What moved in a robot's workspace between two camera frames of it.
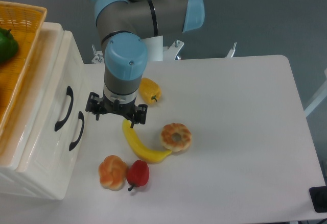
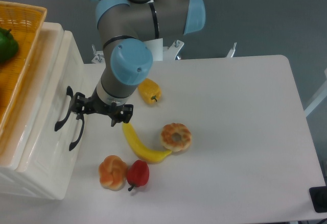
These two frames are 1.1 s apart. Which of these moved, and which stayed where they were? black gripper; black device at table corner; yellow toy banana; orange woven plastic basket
Moved: black gripper
Stayed: yellow toy banana; orange woven plastic basket; black device at table corner
